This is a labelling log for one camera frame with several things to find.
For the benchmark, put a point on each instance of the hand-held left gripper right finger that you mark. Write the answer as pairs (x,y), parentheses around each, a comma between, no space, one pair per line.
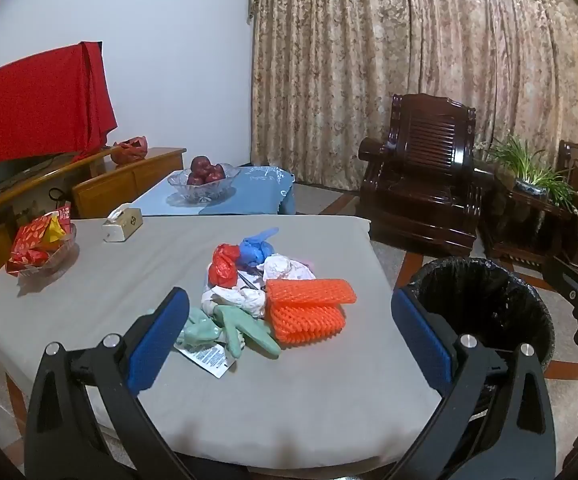
(421,335)

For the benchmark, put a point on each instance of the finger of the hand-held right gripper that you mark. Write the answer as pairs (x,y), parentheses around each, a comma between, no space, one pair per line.
(566,282)

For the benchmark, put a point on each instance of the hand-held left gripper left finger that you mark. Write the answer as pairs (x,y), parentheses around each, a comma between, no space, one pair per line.
(156,340)

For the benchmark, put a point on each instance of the green rubber glove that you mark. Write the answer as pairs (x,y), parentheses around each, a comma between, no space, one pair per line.
(249,332)
(196,330)

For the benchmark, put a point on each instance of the white printed packet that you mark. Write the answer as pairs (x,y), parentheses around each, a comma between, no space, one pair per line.
(211,360)

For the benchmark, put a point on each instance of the black lined trash bin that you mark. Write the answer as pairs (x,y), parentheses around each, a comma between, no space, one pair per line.
(469,290)

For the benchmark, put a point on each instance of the knotted red plastic bag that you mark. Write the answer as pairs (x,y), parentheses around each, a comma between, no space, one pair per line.
(221,270)

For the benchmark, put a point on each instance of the white paper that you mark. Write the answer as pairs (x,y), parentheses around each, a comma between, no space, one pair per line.
(246,302)

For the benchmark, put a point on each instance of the orange foam net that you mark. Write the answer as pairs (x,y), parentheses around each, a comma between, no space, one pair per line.
(304,325)
(314,291)

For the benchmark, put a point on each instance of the blue plastic bag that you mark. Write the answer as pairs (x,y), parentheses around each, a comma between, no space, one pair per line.
(251,252)

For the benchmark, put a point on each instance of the white plastic bag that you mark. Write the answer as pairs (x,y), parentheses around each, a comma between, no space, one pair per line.
(281,267)

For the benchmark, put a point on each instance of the dark wooden side table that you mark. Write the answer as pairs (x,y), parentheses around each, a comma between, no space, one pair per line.
(519,230)

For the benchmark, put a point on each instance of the potted green plant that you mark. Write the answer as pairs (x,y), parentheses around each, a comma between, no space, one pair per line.
(531,180)

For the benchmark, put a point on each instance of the white tissue box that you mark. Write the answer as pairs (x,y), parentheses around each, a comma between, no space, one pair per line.
(121,222)

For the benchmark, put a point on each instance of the glass snack dish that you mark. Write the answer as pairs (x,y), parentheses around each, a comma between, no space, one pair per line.
(51,260)

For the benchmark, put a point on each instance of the yellow snack packet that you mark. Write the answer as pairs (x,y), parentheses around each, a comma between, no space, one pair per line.
(55,230)

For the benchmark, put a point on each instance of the glass fruit bowl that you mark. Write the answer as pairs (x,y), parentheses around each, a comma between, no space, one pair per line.
(204,191)

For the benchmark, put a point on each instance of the red snack packet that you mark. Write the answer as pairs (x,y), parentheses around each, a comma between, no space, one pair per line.
(29,245)

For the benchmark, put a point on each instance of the pile of red apples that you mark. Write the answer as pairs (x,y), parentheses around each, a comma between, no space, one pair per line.
(204,170)

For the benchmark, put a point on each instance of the blue tablecloth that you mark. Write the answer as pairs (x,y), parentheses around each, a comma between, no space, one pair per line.
(259,190)

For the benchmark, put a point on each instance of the red printed plastic bag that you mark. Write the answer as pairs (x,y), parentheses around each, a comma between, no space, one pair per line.
(129,151)

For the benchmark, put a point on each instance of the television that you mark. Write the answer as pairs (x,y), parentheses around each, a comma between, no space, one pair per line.
(9,175)

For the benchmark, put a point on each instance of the red cloth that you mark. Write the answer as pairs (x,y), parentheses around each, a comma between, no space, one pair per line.
(34,105)

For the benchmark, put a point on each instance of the patterned beige curtain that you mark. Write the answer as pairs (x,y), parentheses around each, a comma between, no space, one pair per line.
(369,50)

